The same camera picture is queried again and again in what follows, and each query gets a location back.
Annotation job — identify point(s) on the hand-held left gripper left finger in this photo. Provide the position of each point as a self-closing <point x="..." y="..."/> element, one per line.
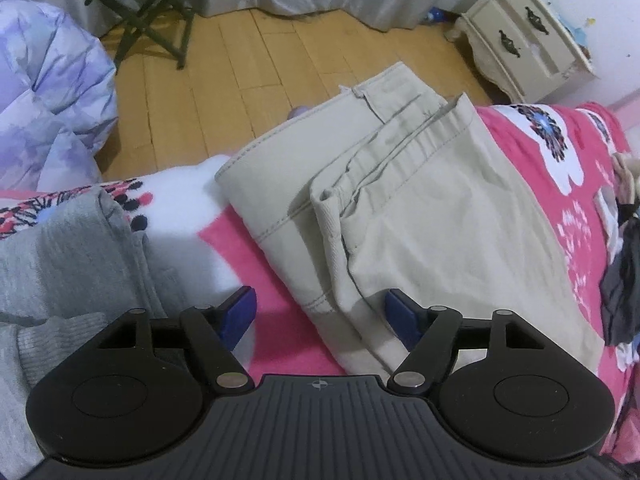
<point x="240" y="315"/>

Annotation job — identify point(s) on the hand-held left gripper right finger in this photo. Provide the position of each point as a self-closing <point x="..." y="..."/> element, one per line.
<point x="402" y="320"/>

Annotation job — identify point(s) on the beige pants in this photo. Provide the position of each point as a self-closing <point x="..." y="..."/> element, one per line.
<point x="450" y="200"/>

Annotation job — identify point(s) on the grey knit sweater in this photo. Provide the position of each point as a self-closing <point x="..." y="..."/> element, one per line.
<point x="60" y="260"/>

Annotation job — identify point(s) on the pink floral blanket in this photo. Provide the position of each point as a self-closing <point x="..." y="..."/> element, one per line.
<point x="525" y="160"/>

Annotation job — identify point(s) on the dark grey pants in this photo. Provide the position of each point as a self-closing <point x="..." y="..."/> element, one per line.
<point x="622" y="290"/>

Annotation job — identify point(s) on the white cloth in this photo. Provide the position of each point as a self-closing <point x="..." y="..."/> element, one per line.
<point x="611" y="220"/>

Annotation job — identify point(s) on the cream fluffy cloth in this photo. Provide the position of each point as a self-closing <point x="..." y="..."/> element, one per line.
<point x="627" y="170"/>

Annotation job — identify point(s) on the small blue toy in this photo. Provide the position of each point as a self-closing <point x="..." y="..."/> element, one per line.
<point x="435" y="14"/>

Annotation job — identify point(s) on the cream nightstand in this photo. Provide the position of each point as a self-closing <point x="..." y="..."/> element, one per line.
<point x="525" y="35"/>

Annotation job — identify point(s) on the blue paper sheet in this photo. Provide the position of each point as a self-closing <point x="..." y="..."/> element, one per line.
<point x="580" y="40"/>

